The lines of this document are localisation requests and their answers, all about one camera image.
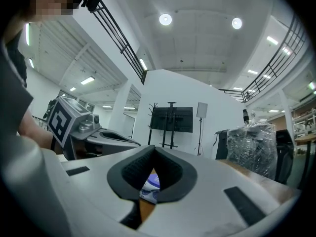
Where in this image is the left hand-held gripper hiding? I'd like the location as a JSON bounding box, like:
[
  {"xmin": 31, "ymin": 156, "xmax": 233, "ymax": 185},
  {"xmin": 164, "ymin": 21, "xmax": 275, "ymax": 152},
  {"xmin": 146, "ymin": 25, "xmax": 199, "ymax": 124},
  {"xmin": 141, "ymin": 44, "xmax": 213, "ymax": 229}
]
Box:
[{"xmin": 46, "ymin": 96, "xmax": 142, "ymax": 160}]

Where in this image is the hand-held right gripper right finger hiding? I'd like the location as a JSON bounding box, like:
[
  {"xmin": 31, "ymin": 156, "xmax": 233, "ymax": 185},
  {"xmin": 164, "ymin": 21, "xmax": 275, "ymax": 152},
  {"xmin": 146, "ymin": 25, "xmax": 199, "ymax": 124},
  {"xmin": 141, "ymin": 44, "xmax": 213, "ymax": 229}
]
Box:
[{"xmin": 137, "ymin": 145, "xmax": 302, "ymax": 237}]

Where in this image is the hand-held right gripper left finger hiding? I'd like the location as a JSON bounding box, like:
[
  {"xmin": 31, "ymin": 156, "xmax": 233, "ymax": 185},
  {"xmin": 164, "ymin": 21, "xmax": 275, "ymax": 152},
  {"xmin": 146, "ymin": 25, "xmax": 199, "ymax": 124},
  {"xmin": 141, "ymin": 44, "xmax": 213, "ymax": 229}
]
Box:
[{"xmin": 41, "ymin": 144, "xmax": 156, "ymax": 237}]

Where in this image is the white wet wipe pack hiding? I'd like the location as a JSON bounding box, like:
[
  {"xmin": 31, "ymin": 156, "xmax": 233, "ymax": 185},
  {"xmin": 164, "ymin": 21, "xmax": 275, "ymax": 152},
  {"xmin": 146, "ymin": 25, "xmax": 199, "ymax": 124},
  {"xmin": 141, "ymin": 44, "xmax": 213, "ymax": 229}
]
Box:
[{"xmin": 139, "ymin": 173, "xmax": 161, "ymax": 205}]

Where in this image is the person's left forearm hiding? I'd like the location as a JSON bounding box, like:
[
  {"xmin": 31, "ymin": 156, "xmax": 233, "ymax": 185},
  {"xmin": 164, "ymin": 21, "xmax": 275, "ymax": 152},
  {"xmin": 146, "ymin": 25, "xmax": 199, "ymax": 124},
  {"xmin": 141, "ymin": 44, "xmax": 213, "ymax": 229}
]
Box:
[{"xmin": 17, "ymin": 107, "xmax": 54, "ymax": 149}]

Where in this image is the black television on stand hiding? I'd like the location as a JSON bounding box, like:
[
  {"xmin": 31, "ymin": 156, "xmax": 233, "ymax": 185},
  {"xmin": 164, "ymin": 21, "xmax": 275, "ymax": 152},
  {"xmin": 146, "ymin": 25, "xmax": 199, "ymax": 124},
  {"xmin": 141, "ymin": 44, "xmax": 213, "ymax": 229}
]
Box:
[{"xmin": 147, "ymin": 101, "xmax": 179, "ymax": 150}]

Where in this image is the black flat screen television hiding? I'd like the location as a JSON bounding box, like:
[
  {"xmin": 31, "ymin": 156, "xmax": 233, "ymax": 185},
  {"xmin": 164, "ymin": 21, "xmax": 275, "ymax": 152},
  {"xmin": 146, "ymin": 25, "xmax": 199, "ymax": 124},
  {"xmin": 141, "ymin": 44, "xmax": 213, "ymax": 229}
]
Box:
[{"xmin": 150, "ymin": 107, "xmax": 194, "ymax": 133}]

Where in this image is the black metal railing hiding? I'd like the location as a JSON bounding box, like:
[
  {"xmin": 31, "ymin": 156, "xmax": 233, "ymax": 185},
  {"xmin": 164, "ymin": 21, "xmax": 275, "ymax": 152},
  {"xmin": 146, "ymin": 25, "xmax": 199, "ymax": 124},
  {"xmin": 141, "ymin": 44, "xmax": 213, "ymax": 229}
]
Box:
[
  {"xmin": 218, "ymin": 13, "xmax": 310, "ymax": 104},
  {"xmin": 85, "ymin": 0, "xmax": 149, "ymax": 84}
]

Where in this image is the plastic wrapped pallet stack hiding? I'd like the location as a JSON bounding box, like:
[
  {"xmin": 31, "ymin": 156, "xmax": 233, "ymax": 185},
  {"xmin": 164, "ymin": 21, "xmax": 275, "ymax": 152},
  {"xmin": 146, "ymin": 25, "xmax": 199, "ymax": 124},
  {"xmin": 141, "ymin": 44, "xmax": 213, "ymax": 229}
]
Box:
[{"xmin": 226, "ymin": 122, "xmax": 277, "ymax": 181}]

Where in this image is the black chair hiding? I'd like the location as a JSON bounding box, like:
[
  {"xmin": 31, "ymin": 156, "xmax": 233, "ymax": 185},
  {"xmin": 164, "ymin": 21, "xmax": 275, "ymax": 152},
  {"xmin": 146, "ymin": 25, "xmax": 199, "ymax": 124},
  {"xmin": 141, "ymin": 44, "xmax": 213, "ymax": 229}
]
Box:
[{"xmin": 275, "ymin": 129, "xmax": 294, "ymax": 185}]

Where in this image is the light panel on tripod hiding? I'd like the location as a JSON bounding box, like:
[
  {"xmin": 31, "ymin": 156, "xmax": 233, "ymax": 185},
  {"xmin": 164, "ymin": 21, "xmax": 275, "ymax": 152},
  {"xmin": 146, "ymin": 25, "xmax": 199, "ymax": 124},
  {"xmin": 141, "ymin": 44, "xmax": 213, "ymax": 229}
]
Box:
[{"xmin": 194, "ymin": 102, "xmax": 208, "ymax": 157}]

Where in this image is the person's grey shirt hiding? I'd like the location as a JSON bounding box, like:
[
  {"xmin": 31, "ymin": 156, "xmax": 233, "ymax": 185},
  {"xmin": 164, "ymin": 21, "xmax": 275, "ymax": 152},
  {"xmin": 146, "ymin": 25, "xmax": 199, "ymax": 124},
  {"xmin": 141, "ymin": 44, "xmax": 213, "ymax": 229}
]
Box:
[{"xmin": 0, "ymin": 31, "xmax": 34, "ymax": 139}]

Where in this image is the round wooden table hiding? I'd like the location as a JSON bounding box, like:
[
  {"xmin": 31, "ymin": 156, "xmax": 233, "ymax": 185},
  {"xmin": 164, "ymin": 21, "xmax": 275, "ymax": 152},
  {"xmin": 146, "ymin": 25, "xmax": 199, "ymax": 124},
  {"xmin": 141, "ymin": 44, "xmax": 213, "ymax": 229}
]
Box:
[{"xmin": 295, "ymin": 135, "xmax": 316, "ymax": 190}]

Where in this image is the white shelving unit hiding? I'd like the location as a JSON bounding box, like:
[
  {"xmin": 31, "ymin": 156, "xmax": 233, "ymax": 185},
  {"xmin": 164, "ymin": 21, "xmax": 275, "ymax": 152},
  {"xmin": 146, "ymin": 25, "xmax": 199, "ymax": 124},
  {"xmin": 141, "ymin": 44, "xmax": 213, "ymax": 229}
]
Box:
[{"xmin": 292, "ymin": 109, "xmax": 316, "ymax": 137}]

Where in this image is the round ceiling light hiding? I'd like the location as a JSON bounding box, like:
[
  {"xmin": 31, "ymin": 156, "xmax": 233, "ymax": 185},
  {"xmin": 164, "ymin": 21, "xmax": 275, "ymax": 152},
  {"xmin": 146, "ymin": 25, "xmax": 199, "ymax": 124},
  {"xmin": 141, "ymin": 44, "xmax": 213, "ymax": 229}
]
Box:
[
  {"xmin": 159, "ymin": 13, "xmax": 173, "ymax": 26},
  {"xmin": 231, "ymin": 17, "xmax": 243, "ymax": 30}
]

